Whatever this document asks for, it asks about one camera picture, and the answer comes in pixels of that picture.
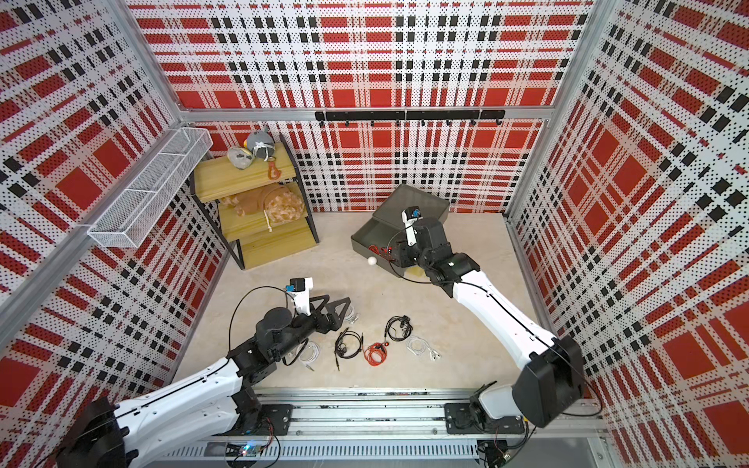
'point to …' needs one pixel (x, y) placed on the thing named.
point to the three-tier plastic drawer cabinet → (388, 226)
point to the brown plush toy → (280, 203)
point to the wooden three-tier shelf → (258, 240)
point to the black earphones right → (404, 321)
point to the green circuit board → (250, 450)
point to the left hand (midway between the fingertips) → (344, 298)
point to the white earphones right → (434, 355)
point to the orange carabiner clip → (273, 173)
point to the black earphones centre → (348, 344)
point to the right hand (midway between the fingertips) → (406, 242)
